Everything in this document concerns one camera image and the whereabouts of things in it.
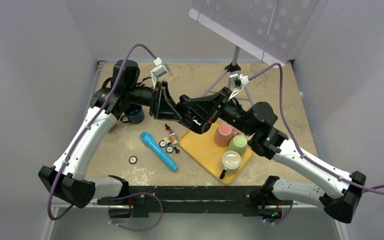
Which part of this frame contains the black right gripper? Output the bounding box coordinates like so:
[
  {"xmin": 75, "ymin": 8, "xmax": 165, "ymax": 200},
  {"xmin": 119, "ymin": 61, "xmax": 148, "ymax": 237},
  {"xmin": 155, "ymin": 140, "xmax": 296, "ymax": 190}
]
[{"xmin": 186, "ymin": 86, "xmax": 256, "ymax": 137}]

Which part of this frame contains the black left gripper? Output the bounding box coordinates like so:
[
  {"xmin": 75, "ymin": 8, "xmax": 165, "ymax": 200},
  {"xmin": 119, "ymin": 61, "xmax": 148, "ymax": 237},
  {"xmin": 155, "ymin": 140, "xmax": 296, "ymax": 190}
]
[{"xmin": 127, "ymin": 81, "xmax": 183, "ymax": 122}]

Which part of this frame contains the black ceramic mug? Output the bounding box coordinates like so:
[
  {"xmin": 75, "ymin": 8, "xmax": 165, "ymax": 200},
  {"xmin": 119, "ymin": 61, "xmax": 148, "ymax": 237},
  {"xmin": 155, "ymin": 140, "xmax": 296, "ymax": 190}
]
[{"xmin": 175, "ymin": 100, "xmax": 219, "ymax": 134}]

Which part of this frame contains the dark blue ceramic mug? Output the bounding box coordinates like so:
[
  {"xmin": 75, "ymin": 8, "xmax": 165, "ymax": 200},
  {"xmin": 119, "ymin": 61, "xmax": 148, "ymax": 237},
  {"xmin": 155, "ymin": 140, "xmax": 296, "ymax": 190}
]
[{"xmin": 120, "ymin": 103, "xmax": 145, "ymax": 124}]

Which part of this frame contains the pink ceramic mug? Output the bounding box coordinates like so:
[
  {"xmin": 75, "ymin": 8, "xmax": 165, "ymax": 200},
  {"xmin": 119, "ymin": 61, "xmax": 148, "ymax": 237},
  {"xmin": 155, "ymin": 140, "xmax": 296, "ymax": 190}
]
[{"xmin": 213, "ymin": 123, "xmax": 240, "ymax": 147}]

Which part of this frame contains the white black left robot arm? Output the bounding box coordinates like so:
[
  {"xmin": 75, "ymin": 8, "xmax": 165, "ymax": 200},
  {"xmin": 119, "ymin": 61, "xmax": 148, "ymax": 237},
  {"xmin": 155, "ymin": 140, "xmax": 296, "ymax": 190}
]
[{"xmin": 38, "ymin": 57, "xmax": 183, "ymax": 208}]

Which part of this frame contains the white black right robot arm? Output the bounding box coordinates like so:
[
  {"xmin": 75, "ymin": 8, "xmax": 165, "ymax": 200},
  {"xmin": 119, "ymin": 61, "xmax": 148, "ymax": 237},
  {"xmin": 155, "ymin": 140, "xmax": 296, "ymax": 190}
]
[{"xmin": 176, "ymin": 88, "xmax": 366, "ymax": 224}]

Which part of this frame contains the green ceramic mug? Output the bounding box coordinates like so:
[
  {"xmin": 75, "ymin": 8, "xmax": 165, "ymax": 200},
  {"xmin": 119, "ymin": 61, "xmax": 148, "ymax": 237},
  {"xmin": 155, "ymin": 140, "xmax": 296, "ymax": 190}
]
[{"xmin": 227, "ymin": 135, "xmax": 248, "ymax": 157}]

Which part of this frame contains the blue toy microphone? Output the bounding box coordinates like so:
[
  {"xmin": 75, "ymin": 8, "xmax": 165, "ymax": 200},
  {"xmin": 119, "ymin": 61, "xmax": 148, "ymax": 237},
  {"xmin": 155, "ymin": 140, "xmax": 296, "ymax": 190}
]
[{"xmin": 139, "ymin": 131, "xmax": 178, "ymax": 172}]

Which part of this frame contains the round token upper left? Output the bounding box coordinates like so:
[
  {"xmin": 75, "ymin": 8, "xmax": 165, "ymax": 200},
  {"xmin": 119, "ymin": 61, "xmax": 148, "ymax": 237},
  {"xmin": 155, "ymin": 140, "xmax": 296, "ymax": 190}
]
[{"xmin": 158, "ymin": 140, "xmax": 167, "ymax": 148}]

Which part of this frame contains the lilac tripod stand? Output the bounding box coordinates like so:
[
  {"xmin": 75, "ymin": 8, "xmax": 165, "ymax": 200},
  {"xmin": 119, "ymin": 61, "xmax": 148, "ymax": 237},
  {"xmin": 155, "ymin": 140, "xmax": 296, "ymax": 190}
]
[{"xmin": 202, "ymin": 45, "xmax": 255, "ymax": 105}]

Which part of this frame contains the round token lower right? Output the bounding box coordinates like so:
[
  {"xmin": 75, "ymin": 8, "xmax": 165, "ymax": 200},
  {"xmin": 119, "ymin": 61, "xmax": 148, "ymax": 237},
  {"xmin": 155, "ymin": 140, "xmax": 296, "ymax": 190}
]
[{"xmin": 165, "ymin": 145, "xmax": 175, "ymax": 154}]

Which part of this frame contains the yellow plastic tray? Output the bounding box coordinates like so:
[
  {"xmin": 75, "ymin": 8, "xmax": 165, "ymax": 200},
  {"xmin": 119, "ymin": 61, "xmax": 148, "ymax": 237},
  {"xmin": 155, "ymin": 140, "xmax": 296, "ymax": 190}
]
[{"xmin": 179, "ymin": 121, "xmax": 254, "ymax": 184}]

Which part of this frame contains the round brown white token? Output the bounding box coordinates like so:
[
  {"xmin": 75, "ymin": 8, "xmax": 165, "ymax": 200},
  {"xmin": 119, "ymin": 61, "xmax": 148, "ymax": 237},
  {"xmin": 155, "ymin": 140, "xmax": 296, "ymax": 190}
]
[{"xmin": 128, "ymin": 155, "xmax": 138, "ymax": 165}]

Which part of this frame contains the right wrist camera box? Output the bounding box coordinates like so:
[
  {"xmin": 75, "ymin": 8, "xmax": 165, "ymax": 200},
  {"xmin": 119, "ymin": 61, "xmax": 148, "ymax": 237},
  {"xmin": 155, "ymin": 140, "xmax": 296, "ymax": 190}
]
[{"xmin": 228, "ymin": 71, "xmax": 250, "ymax": 101}]

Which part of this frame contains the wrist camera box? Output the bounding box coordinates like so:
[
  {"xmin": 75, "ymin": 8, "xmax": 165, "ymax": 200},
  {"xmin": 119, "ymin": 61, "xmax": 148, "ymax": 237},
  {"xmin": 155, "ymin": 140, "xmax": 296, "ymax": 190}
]
[
  {"xmin": 150, "ymin": 57, "xmax": 171, "ymax": 90},
  {"xmin": 228, "ymin": 71, "xmax": 250, "ymax": 101}
]

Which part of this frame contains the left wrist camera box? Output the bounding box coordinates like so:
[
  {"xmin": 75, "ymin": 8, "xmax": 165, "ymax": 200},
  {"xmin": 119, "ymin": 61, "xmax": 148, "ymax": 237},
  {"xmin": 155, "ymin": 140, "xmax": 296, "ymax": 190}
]
[{"xmin": 150, "ymin": 57, "xmax": 171, "ymax": 90}]

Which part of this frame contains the cream mug black handle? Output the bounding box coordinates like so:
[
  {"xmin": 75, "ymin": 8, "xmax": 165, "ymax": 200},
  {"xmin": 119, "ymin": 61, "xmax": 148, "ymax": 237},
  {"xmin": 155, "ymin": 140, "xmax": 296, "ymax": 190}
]
[{"xmin": 219, "ymin": 150, "xmax": 242, "ymax": 180}]

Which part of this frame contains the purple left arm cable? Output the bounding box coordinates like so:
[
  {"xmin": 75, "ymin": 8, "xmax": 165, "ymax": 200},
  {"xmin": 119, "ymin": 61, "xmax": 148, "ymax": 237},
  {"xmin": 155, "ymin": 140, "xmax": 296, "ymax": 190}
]
[{"xmin": 47, "ymin": 43, "xmax": 158, "ymax": 222}]

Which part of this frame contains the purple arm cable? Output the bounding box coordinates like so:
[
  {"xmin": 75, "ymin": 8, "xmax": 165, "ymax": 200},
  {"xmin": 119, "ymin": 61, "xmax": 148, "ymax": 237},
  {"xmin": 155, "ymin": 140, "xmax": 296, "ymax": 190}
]
[
  {"xmin": 47, "ymin": 43, "xmax": 158, "ymax": 222},
  {"xmin": 248, "ymin": 62, "xmax": 384, "ymax": 196}
]

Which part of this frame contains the black table edge rail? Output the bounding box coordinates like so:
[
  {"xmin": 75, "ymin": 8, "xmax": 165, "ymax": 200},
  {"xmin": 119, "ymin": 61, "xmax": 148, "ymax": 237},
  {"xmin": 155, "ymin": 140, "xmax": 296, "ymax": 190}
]
[{"xmin": 97, "ymin": 185, "xmax": 291, "ymax": 219}]

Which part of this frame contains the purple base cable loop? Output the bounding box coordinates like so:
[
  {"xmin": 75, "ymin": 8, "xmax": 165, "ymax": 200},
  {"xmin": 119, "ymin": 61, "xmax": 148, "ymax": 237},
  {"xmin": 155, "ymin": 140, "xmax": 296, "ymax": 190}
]
[{"xmin": 107, "ymin": 192, "xmax": 164, "ymax": 232}]

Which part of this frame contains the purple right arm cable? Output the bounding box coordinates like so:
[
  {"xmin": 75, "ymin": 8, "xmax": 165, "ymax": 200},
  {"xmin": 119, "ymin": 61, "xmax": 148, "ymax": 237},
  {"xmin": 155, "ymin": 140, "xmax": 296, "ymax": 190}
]
[{"xmin": 248, "ymin": 62, "xmax": 384, "ymax": 196}]

